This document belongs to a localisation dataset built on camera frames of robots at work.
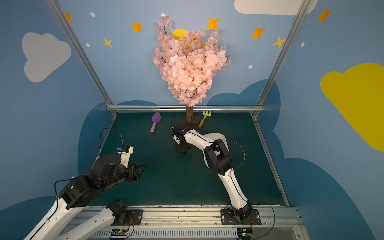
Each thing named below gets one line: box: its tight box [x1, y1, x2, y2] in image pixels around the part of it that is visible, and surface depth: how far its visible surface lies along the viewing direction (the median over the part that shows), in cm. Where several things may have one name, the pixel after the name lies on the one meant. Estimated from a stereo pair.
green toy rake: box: [198, 111, 212, 128], surface depth 124 cm
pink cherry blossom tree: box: [152, 15, 233, 122], surface depth 75 cm
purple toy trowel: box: [150, 111, 161, 133], surface depth 121 cm
